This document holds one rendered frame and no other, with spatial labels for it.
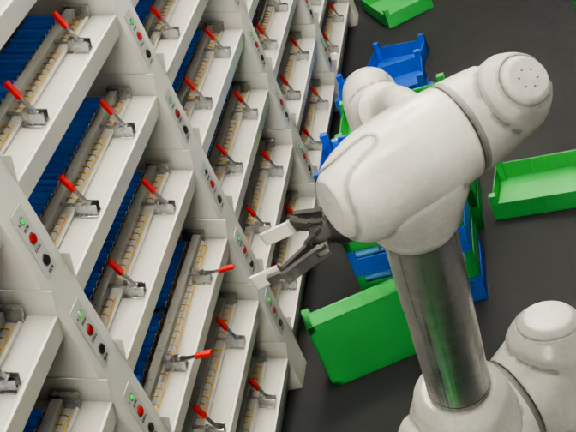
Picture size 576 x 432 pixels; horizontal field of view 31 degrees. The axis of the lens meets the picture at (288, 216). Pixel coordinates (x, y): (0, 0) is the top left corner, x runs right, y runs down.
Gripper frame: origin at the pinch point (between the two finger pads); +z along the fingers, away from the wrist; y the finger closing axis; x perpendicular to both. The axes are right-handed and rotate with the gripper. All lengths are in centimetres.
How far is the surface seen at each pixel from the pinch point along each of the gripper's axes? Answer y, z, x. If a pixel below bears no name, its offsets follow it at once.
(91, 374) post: -39.7, 15.9, 16.6
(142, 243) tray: 3.0, 20.8, 12.8
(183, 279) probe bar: 11.7, 25.0, -3.5
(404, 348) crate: 34, 3, -59
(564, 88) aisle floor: 145, -43, -73
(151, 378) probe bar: -18.1, 25.0, -3.4
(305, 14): 170, 23, -18
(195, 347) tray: -6.6, 21.0, -8.4
